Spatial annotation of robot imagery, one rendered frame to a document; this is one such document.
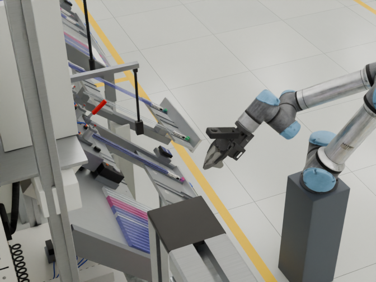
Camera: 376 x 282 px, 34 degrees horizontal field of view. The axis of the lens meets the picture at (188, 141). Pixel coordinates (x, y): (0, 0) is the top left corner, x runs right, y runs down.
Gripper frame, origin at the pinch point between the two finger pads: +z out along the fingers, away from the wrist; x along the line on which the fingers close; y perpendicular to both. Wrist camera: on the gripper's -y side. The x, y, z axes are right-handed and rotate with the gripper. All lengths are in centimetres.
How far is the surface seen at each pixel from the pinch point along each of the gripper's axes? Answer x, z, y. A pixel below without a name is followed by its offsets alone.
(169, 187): -9.9, 9.6, -14.9
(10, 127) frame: -50, -2, -95
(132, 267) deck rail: -60, 13, -52
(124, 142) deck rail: 7.9, 9.4, -28.4
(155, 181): -10.3, 9.9, -21.6
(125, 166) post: 29.7, 25.9, -4.5
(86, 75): -19, -11, -71
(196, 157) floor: 95, 28, 81
